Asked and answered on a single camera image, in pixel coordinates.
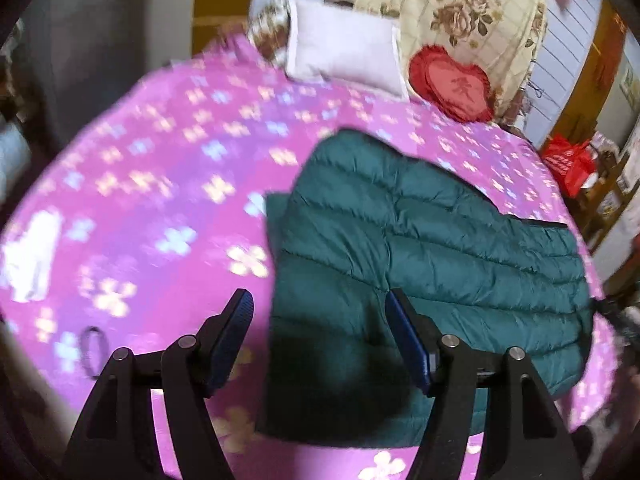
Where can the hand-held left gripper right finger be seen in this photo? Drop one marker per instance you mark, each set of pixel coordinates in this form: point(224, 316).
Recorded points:
point(410, 340)

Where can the white pillow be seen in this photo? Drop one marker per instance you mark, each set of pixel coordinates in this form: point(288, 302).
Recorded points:
point(345, 45)

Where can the purple floral bed sheet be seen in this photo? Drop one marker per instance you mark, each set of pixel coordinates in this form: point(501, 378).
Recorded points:
point(150, 160)

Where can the red shopping bag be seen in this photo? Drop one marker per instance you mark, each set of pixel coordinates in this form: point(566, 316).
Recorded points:
point(567, 162)

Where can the green puffer jacket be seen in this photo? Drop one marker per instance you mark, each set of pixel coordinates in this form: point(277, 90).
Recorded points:
point(425, 240)

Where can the red heart cushion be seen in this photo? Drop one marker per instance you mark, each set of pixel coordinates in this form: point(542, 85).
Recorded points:
point(455, 85)

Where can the white cloth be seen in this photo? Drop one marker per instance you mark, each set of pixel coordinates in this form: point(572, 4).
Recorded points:
point(32, 255)

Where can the floral patterned pillow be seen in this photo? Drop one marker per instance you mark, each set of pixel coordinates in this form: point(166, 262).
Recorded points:
point(270, 30)

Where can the wooden shelf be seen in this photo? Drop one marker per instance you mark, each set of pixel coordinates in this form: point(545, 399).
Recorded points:
point(607, 200)

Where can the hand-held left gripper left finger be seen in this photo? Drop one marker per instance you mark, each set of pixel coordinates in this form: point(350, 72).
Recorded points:
point(231, 335)

